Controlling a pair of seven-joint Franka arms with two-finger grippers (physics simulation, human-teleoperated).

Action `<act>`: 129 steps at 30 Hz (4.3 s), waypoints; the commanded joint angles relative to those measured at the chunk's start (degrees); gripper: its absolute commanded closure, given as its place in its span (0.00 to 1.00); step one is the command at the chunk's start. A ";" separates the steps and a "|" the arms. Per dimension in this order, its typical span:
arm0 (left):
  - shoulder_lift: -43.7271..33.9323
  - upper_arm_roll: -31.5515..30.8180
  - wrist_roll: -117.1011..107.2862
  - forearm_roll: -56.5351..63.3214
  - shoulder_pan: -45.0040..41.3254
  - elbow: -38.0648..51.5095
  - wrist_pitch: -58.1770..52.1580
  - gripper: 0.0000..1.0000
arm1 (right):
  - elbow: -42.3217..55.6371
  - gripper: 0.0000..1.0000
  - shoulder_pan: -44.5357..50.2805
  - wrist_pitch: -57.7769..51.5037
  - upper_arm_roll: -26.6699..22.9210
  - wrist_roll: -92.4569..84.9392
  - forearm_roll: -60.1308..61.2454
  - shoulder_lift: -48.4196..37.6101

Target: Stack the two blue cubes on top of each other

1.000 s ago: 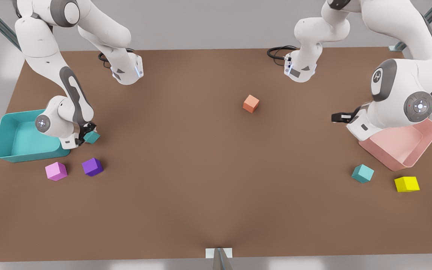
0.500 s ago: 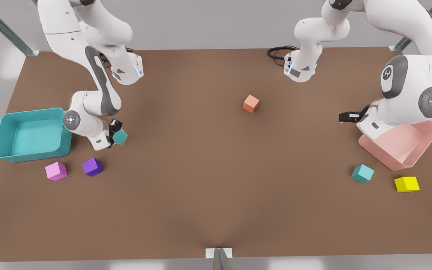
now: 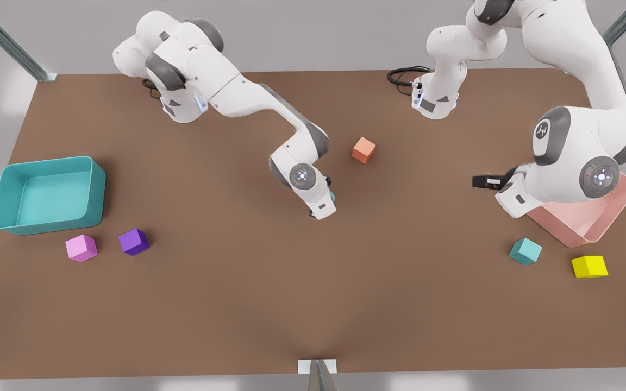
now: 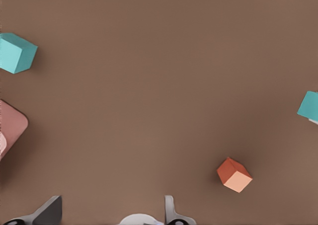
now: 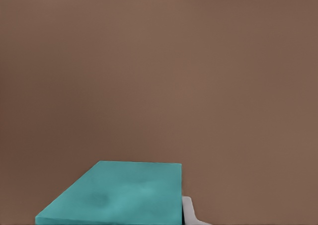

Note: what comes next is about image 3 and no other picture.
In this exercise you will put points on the orange cube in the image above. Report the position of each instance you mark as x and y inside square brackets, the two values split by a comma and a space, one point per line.
[363, 150]

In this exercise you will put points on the purple cube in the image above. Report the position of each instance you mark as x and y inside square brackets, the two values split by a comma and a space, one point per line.
[133, 241]

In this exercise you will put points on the teal plastic bin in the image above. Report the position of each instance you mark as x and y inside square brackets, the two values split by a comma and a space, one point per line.
[47, 195]

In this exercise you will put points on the pink plastic bin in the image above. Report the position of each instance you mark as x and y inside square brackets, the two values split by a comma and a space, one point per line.
[590, 220]

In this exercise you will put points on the yellow cube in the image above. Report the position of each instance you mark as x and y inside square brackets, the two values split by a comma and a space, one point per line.
[589, 266]

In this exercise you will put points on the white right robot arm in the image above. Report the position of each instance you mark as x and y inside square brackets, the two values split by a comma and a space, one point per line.
[248, 98]

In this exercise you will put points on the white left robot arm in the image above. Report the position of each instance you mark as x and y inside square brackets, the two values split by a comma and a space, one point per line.
[574, 136]

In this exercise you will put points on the pink cube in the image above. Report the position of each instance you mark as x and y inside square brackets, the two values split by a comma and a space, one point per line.
[81, 248]

